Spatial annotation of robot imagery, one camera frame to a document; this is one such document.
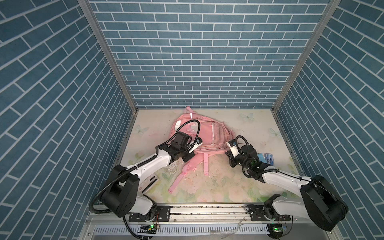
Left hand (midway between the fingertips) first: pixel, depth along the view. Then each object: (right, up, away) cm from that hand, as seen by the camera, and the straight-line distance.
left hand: (191, 149), depth 88 cm
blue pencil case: (+49, -7, +5) cm, 50 cm away
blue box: (+43, -5, +2) cm, 43 cm away
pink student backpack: (+15, +7, +7) cm, 18 cm away
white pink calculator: (-24, -18, -8) cm, 31 cm away
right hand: (+20, -1, 0) cm, 20 cm away
